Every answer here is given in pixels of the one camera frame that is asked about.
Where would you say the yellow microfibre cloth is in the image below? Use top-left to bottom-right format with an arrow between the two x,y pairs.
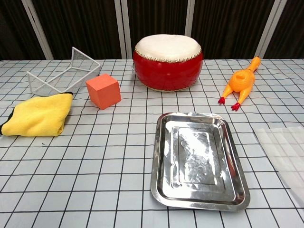
0,92 -> 74,137

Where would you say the white wire mesh basket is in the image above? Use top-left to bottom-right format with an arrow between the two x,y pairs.
26,46 -> 101,96

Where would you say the stainless steel tray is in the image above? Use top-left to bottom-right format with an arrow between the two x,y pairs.
150,112 -> 251,211

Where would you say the orange rubber chicken toy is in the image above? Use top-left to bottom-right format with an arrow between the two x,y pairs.
218,56 -> 262,112

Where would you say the white frame bar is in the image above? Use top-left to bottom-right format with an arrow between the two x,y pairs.
114,0 -> 127,59
121,0 -> 133,59
184,0 -> 196,37
21,0 -> 55,60
255,0 -> 287,59

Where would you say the orange cube block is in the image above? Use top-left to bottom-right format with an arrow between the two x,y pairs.
85,73 -> 122,111

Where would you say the translucent white paper sheet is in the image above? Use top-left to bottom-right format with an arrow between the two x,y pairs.
253,126 -> 304,208

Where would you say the red drum with white skin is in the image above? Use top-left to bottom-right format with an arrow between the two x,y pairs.
132,34 -> 204,92

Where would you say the dark pleated curtain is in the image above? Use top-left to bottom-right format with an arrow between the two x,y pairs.
0,0 -> 304,61

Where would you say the white black-grid tablecloth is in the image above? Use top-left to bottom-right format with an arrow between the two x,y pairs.
0,58 -> 304,228

